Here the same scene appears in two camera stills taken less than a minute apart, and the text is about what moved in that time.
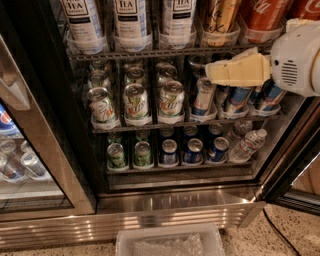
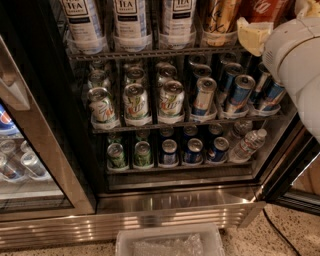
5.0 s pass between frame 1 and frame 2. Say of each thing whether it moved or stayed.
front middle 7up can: stayed
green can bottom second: stayed
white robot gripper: moved
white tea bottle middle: stayed
